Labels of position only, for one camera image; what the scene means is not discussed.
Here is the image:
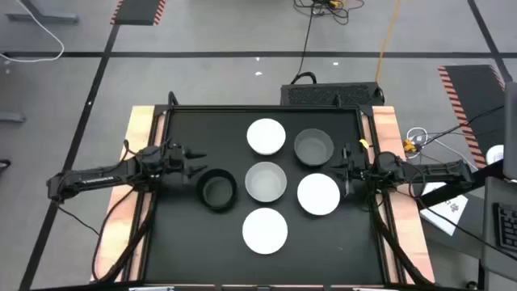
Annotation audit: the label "white paper sheet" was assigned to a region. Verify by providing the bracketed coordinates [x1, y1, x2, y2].
[419, 181, 470, 237]

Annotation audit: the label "black computer case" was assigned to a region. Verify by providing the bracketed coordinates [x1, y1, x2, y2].
[280, 82, 385, 108]

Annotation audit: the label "coiled white cable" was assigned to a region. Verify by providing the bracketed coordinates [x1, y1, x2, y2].
[406, 126, 469, 162]

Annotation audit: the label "grey stand foot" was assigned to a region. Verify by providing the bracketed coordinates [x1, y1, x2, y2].
[6, 0, 80, 24]

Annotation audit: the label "black aluminium table frame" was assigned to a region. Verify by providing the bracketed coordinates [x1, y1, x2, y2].
[120, 103, 435, 285]

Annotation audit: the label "grey monitor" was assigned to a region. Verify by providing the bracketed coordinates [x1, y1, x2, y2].
[503, 80, 517, 182]

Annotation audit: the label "right arm black cable bundle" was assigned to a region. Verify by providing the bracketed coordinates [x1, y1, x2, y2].
[366, 181, 436, 286]

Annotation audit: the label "orange cable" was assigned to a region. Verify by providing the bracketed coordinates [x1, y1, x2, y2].
[374, 0, 402, 84]

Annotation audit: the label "small white bowl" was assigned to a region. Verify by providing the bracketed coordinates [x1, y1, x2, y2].
[246, 117, 287, 156]

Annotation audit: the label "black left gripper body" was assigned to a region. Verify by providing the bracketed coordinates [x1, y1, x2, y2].
[161, 140, 191, 188]

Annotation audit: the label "black keyboard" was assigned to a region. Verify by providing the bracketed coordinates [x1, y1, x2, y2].
[493, 201, 517, 254]

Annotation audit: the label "long black power cable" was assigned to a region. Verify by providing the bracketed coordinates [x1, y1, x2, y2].
[289, 0, 324, 86]

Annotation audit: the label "light grey bowl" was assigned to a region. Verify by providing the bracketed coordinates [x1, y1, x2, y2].
[244, 161, 288, 204]

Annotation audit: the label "large white bowl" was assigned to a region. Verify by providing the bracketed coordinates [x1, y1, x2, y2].
[242, 207, 289, 255]

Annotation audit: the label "thin black desk cable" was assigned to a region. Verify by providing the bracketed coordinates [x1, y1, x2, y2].
[422, 103, 506, 146]

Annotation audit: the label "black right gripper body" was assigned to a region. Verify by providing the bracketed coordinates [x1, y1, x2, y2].
[342, 143, 380, 198]

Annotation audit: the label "tangled black cable bundle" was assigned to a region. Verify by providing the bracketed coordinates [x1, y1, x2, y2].
[293, 0, 365, 26]

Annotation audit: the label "left arm black cable bundle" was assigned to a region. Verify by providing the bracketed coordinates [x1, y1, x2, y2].
[90, 177, 158, 283]

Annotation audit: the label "black bowl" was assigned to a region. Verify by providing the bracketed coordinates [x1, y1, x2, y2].
[196, 168, 238, 213]

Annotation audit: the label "arm black cable bundle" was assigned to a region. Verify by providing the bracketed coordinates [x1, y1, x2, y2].
[366, 181, 436, 286]
[90, 177, 158, 283]

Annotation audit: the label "grey side desk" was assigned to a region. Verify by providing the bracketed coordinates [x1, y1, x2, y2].
[479, 175, 517, 286]

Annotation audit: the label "dark grey bowl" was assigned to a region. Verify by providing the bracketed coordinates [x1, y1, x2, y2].
[293, 128, 335, 167]

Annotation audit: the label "medium white bowl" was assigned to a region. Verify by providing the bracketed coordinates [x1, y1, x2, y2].
[296, 173, 342, 217]

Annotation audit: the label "white floor cable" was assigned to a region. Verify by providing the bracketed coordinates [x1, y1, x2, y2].
[0, 0, 65, 64]

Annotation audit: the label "hazard-striped black floor mat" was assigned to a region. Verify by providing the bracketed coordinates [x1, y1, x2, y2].
[437, 64, 506, 170]
[110, 0, 167, 27]

